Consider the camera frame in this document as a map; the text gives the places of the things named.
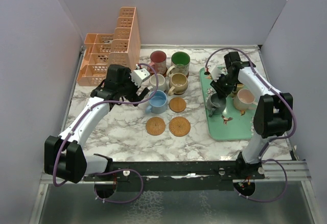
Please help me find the peach mesh file organizer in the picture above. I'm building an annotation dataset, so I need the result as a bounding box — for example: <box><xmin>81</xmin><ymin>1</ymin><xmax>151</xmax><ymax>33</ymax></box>
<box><xmin>77</xmin><ymin>7</ymin><xmax>141</xmax><ymax>86</ymax></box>

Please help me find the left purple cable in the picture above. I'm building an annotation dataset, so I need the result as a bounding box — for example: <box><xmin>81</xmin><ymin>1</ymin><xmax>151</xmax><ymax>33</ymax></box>
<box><xmin>52</xmin><ymin>63</ymin><xmax>159</xmax><ymax>205</ymax></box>

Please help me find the yellow mug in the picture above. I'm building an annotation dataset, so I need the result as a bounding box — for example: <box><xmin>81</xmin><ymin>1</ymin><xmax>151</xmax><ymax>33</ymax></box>
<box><xmin>233</xmin><ymin>84</ymin><xmax>244</xmax><ymax>93</ymax></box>

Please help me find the mint green tray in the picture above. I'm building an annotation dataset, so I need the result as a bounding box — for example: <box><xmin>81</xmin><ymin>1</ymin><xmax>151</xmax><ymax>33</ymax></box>
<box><xmin>199</xmin><ymin>66</ymin><xmax>261</xmax><ymax>141</ymax></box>

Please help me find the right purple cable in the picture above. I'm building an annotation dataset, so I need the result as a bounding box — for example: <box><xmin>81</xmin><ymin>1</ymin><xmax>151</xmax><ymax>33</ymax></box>
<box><xmin>205</xmin><ymin>47</ymin><xmax>297</xmax><ymax>203</ymax></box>

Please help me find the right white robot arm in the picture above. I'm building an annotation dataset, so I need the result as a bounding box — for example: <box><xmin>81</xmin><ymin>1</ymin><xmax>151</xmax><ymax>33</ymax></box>
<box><xmin>205</xmin><ymin>47</ymin><xmax>296</xmax><ymax>179</ymax></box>

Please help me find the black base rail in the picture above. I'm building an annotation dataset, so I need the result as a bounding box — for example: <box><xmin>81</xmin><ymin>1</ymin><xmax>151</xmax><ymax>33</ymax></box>
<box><xmin>83</xmin><ymin>159</ymin><xmax>265</xmax><ymax>192</ymax></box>

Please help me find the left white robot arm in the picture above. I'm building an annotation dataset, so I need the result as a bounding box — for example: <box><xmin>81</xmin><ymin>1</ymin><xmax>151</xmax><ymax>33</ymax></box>
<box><xmin>44</xmin><ymin>63</ymin><xmax>151</xmax><ymax>183</ymax></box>

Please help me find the woven rattan coaster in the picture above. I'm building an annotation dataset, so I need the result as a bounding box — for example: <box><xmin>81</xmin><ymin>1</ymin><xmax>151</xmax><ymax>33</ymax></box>
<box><xmin>169</xmin><ymin>116</ymin><xmax>191</xmax><ymax>137</ymax></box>
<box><xmin>146</xmin><ymin>117</ymin><xmax>166</xmax><ymax>136</ymax></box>

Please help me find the green mug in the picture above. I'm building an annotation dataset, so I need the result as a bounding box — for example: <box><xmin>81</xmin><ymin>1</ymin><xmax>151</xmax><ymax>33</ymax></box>
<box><xmin>166</xmin><ymin>52</ymin><xmax>191</xmax><ymax>77</ymax></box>

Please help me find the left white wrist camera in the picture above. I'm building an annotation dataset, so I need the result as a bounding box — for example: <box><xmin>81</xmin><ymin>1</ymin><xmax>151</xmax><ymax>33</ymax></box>
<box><xmin>131</xmin><ymin>64</ymin><xmax>150</xmax><ymax>88</ymax></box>

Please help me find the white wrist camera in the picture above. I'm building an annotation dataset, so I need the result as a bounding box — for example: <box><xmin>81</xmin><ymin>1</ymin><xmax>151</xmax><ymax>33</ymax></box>
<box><xmin>131</xmin><ymin>64</ymin><xmax>150</xmax><ymax>88</ymax></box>
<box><xmin>204</xmin><ymin>66</ymin><xmax>223</xmax><ymax>82</ymax></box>

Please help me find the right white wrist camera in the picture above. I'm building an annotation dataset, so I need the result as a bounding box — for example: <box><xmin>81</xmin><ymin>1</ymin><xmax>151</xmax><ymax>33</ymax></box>
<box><xmin>204</xmin><ymin>66</ymin><xmax>223</xmax><ymax>82</ymax></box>

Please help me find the beige speckled mug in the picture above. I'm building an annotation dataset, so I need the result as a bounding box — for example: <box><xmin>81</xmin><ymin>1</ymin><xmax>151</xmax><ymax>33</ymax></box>
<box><xmin>168</xmin><ymin>73</ymin><xmax>188</xmax><ymax>96</ymax></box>

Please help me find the grey mug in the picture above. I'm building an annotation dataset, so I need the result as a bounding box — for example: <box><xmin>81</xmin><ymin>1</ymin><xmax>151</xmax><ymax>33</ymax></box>
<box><xmin>206</xmin><ymin>93</ymin><xmax>226</xmax><ymax>117</ymax></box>

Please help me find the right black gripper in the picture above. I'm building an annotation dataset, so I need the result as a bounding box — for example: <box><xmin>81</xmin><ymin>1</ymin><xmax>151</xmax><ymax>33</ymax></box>
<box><xmin>211</xmin><ymin>73</ymin><xmax>238</xmax><ymax>99</ymax></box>

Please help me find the light wooden front coaster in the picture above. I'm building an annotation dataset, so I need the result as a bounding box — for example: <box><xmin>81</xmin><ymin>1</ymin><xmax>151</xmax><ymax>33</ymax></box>
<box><xmin>169</xmin><ymin>97</ymin><xmax>186</xmax><ymax>113</ymax></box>

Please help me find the light blue mug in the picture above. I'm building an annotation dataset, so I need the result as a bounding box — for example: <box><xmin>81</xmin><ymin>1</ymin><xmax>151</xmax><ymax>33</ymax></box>
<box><xmin>145</xmin><ymin>90</ymin><xmax>168</xmax><ymax>114</ymax></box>

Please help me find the purple cable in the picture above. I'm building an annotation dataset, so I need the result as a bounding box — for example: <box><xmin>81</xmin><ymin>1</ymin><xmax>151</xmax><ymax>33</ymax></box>
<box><xmin>205</xmin><ymin>47</ymin><xmax>297</xmax><ymax>203</ymax></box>
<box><xmin>52</xmin><ymin>63</ymin><xmax>159</xmax><ymax>205</ymax></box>

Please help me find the white cream mug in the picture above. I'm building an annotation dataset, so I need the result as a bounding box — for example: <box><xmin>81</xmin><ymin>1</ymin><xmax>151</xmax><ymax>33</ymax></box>
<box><xmin>148</xmin><ymin>74</ymin><xmax>167</xmax><ymax>92</ymax></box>

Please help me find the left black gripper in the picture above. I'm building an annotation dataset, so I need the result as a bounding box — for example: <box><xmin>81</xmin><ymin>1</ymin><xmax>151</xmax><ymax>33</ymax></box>
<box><xmin>118</xmin><ymin>68</ymin><xmax>149</xmax><ymax>106</ymax></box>

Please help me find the red pink mug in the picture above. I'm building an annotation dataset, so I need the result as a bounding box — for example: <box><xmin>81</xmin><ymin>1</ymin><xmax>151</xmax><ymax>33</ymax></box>
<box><xmin>150</xmin><ymin>51</ymin><xmax>168</xmax><ymax>76</ymax></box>

